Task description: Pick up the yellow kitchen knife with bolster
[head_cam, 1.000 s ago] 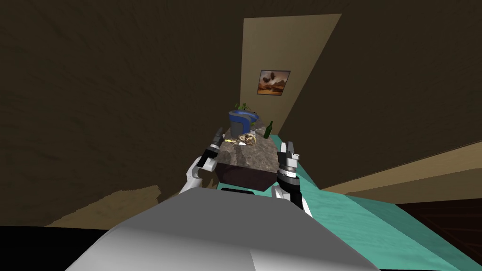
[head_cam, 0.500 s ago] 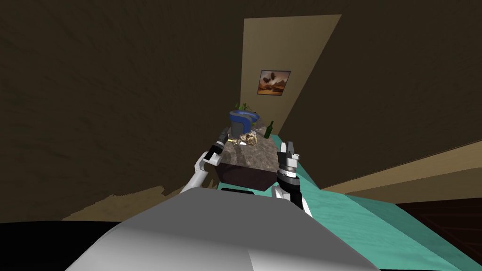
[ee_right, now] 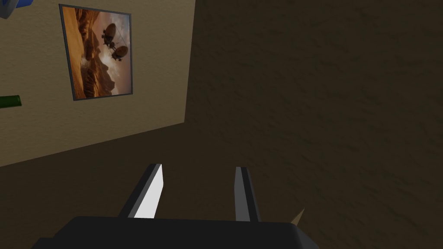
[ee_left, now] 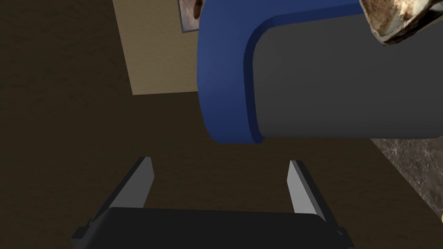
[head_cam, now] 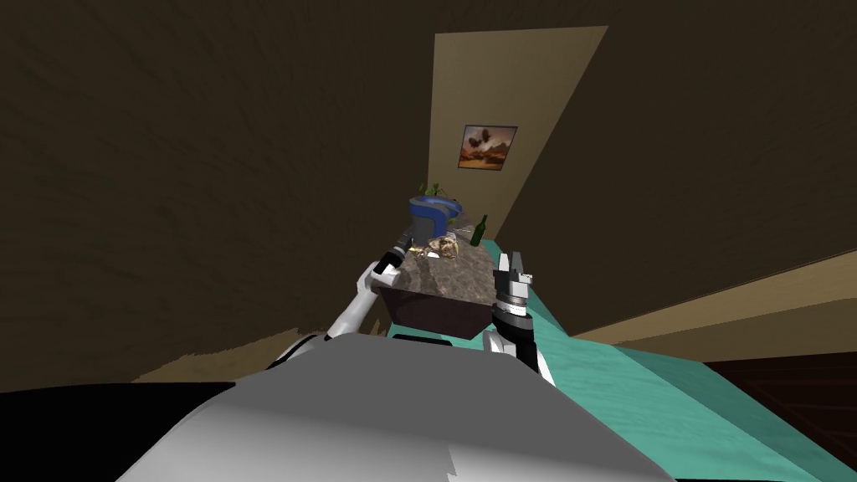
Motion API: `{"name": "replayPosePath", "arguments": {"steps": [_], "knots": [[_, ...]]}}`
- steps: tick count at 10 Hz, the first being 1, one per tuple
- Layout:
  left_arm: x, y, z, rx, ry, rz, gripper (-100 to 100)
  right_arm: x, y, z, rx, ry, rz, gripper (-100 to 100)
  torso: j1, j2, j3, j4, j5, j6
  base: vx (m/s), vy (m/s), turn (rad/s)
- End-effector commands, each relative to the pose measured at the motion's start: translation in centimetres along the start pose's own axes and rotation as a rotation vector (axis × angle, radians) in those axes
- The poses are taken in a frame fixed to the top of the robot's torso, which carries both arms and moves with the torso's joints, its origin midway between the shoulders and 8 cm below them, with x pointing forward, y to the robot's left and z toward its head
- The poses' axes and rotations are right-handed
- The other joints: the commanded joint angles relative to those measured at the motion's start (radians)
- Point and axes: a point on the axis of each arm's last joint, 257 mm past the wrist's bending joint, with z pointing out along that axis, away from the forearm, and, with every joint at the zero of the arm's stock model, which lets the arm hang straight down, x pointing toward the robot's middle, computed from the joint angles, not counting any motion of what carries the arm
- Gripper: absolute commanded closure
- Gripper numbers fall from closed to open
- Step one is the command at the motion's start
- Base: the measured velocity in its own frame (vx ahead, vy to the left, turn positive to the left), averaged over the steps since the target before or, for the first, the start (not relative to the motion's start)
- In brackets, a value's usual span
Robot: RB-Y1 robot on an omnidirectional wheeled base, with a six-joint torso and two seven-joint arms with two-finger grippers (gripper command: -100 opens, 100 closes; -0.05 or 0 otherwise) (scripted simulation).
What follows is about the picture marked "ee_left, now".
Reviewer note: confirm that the brown bread loaf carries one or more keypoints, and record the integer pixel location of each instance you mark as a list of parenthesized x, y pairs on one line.
[(398, 17)]

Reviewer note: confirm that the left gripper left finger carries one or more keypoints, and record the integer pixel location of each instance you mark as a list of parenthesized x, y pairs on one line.
[(133, 188)]

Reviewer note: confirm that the framed wall picture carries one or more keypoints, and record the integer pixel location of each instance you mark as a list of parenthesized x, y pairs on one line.
[(189, 14)]

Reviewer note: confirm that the blue and grey tray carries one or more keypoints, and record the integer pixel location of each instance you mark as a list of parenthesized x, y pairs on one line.
[(311, 79)]

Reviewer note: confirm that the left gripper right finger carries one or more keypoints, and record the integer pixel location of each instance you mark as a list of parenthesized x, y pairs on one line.
[(304, 193)]

